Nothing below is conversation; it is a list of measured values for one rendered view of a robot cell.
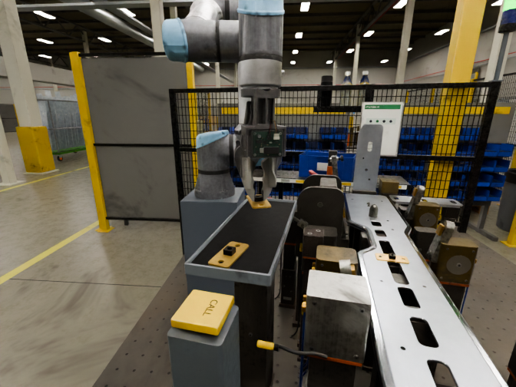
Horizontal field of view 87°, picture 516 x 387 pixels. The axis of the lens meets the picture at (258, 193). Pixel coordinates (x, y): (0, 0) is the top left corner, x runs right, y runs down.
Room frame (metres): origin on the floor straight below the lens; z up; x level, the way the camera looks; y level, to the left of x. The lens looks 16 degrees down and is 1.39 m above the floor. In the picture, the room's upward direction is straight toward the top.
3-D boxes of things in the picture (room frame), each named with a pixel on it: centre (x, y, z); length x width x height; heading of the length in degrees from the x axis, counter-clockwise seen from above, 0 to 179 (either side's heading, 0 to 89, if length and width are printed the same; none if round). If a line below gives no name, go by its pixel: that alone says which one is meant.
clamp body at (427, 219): (1.03, -0.69, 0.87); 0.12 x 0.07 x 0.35; 76
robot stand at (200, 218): (0.99, 0.16, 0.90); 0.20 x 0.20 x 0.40; 85
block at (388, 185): (1.37, -0.68, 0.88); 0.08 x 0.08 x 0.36; 76
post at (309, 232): (0.64, -0.14, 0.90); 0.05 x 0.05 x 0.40; 76
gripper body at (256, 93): (0.51, -0.01, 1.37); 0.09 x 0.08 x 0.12; 11
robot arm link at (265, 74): (0.52, -0.01, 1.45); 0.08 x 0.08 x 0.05
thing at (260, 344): (0.38, -0.06, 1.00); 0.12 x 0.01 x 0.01; 76
